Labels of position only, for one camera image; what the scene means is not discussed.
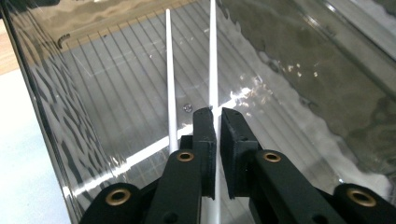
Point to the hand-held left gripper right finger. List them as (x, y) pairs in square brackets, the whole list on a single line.
[(236, 146)]

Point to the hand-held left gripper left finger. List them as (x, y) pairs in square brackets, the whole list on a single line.
[(205, 140)]

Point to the smoky clear plastic bin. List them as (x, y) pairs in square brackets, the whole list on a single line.
[(124, 77)]

